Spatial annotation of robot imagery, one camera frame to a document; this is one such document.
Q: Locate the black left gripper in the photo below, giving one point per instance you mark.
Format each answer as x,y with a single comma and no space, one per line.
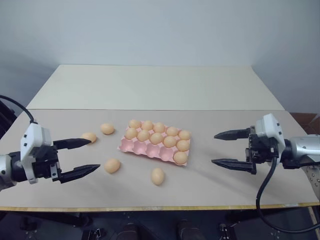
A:
44,162

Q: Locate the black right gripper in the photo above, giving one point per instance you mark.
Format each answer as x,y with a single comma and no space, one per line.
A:
260,150

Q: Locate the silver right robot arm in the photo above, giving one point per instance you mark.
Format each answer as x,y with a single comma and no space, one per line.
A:
300,147

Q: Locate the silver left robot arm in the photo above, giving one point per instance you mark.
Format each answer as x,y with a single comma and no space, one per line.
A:
10,170

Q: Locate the pink egg tray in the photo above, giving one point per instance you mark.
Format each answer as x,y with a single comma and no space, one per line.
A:
147,151

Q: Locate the tan egg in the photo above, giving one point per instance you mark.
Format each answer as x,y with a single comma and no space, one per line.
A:
135,123
180,157
157,176
147,125
172,131
89,137
112,165
184,135
143,135
131,133
170,141
159,127
182,145
107,128
156,138

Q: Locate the brown cardboard box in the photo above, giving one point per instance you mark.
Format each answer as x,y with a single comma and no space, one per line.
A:
306,122

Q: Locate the black object beside table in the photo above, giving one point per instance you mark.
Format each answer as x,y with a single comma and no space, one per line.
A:
6,117

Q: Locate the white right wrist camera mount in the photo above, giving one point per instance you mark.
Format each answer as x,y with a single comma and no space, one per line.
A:
268,127

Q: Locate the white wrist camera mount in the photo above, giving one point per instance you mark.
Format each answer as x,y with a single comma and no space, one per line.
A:
33,140
268,127

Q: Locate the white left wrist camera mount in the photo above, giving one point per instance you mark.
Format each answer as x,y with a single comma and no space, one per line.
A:
33,140

